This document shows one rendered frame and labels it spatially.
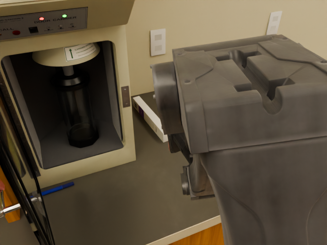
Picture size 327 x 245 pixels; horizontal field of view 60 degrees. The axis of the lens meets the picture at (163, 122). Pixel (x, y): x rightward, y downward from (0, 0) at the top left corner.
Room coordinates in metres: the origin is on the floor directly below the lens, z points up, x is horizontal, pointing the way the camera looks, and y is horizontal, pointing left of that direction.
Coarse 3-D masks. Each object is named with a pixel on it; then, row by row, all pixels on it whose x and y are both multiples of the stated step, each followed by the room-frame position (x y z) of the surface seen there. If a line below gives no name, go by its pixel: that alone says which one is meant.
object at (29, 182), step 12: (0, 96) 0.52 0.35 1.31; (0, 108) 0.45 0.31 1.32; (0, 120) 0.39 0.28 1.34; (12, 132) 0.47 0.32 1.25; (12, 144) 0.40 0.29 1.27; (0, 156) 0.28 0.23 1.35; (12, 156) 0.35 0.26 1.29; (24, 156) 0.50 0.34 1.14; (12, 168) 0.31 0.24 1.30; (24, 168) 0.43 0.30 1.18; (12, 180) 0.28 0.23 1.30; (24, 180) 0.37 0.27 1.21; (24, 204) 0.28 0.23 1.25; (36, 228) 0.28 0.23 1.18
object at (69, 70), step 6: (66, 66) 0.70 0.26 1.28; (72, 66) 0.72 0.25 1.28; (60, 72) 0.72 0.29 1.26; (66, 72) 0.70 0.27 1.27; (72, 72) 0.71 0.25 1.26; (78, 72) 0.72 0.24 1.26; (84, 72) 0.74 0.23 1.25; (54, 78) 0.70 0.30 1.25; (60, 78) 0.69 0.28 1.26; (66, 78) 0.69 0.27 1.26; (72, 78) 0.69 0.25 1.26; (78, 78) 0.69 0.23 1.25; (84, 78) 0.71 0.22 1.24; (60, 84) 0.68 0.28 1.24; (66, 84) 0.67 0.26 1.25; (72, 84) 0.68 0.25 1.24
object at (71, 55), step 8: (56, 48) 0.65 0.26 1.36; (64, 48) 0.66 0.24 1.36; (72, 48) 0.66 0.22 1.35; (80, 48) 0.67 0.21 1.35; (88, 48) 0.69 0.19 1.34; (96, 48) 0.72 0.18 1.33; (32, 56) 0.69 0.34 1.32; (40, 56) 0.66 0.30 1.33; (48, 56) 0.65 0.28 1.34; (56, 56) 0.65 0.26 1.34; (64, 56) 0.65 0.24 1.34; (72, 56) 0.65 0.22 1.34; (80, 56) 0.66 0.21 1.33; (88, 56) 0.68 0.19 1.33; (48, 64) 0.64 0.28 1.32; (56, 64) 0.64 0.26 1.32; (64, 64) 0.64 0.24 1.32; (72, 64) 0.64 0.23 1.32
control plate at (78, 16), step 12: (48, 12) 0.54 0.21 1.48; (60, 12) 0.55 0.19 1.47; (72, 12) 0.56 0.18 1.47; (84, 12) 0.57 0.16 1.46; (0, 24) 0.52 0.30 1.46; (12, 24) 0.53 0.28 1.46; (24, 24) 0.54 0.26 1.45; (36, 24) 0.55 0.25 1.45; (48, 24) 0.56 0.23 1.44; (60, 24) 0.58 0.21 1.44; (84, 24) 0.61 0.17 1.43; (0, 36) 0.54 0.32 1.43; (12, 36) 0.56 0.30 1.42; (24, 36) 0.57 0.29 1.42
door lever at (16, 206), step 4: (0, 192) 0.34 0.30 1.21; (0, 196) 0.33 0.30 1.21; (0, 200) 0.32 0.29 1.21; (0, 204) 0.31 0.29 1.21; (12, 204) 0.31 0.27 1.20; (16, 204) 0.31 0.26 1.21; (0, 208) 0.30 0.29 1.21; (4, 208) 0.31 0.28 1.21; (8, 208) 0.31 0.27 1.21; (12, 208) 0.31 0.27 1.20; (16, 208) 0.31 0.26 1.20; (20, 208) 0.31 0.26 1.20; (0, 212) 0.30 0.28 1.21; (4, 212) 0.30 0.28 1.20; (8, 212) 0.30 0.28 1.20; (0, 216) 0.29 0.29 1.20
